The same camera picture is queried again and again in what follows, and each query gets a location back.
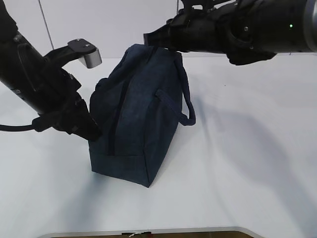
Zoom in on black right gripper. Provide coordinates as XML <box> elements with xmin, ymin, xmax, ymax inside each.
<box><xmin>143</xmin><ymin>7</ymin><xmax>237</xmax><ymax>54</ymax></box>

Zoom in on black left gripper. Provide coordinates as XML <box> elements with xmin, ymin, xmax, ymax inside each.
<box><xmin>32</xmin><ymin>69</ymin><xmax>102</xmax><ymax>141</ymax></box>

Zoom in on navy blue lunch bag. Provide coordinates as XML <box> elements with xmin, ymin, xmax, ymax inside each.
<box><xmin>89</xmin><ymin>44</ymin><xmax>196</xmax><ymax>187</ymax></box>

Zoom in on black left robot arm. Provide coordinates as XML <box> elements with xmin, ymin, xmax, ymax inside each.
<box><xmin>0</xmin><ymin>1</ymin><xmax>102</xmax><ymax>141</ymax></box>

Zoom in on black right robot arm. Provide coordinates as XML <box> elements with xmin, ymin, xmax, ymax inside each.
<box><xmin>144</xmin><ymin>0</ymin><xmax>317</xmax><ymax>65</ymax></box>

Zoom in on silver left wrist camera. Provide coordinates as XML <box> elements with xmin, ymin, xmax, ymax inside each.
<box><xmin>44</xmin><ymin>38</ymin><xmax>103</xmax><ymax>75</ymax></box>

